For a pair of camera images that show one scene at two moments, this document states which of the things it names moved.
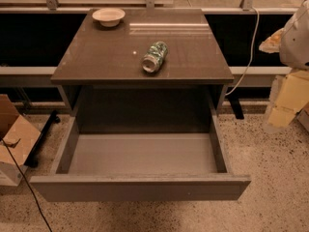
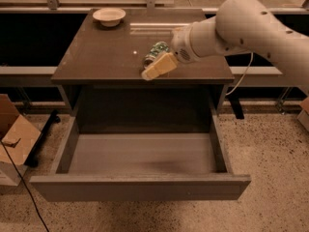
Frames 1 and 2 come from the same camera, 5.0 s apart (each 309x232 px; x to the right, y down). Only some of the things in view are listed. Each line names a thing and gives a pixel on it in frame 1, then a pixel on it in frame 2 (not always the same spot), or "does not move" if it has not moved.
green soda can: (154, 56) does not move
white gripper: (295, 43) to (181, 45)
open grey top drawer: (137, 166) does not move
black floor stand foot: (32, 159) does not move
